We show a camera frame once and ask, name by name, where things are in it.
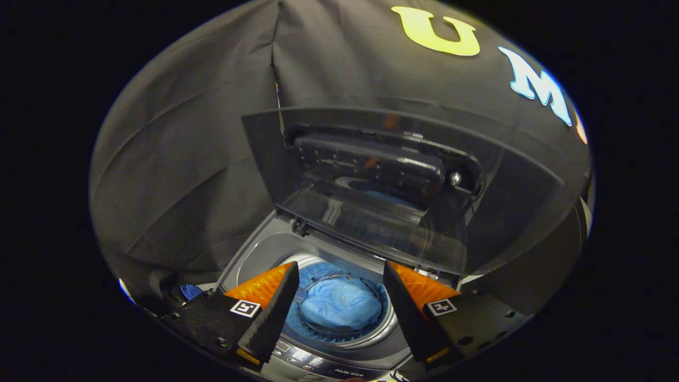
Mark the dark washing machine lid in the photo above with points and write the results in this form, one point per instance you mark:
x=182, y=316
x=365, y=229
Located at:
x=371, y=170

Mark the small blue object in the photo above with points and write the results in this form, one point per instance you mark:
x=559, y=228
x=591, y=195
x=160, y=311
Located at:
x=190, y=292

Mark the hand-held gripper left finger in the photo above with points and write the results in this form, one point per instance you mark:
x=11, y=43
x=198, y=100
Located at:
x=273, y=318

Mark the black backdrop cloth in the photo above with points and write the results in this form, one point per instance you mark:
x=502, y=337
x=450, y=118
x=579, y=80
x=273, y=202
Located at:
x=175, y=148

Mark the light blue polo shirt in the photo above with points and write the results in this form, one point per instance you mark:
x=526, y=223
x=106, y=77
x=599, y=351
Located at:
x=339, y=307

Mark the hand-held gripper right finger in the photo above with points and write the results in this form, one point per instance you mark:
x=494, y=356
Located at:
x=408, y=318

